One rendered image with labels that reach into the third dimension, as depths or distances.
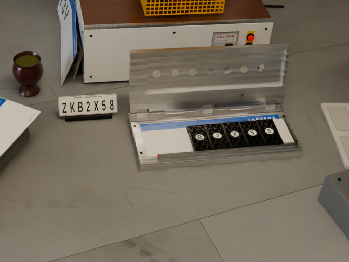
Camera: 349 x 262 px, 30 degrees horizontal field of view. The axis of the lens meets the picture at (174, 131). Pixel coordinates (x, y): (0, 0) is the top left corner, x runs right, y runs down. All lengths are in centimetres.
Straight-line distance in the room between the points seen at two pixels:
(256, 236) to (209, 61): 50
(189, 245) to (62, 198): 33
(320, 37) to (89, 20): 83
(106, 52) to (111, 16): 10
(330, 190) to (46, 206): 68
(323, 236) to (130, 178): 49
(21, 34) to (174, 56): 61
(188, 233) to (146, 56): 48
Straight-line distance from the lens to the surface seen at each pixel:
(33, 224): 155
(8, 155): 168
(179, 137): 174
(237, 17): 192
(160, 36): 186
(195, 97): 179
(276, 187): 168
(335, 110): 196
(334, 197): 162
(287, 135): 179
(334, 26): 236
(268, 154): 173
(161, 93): 176
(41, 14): 225
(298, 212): 164
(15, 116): 166
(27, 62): 185
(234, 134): 175
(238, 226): 157
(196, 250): 151
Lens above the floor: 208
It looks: 41 degrees down
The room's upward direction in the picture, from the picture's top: 7 degrees clockwise
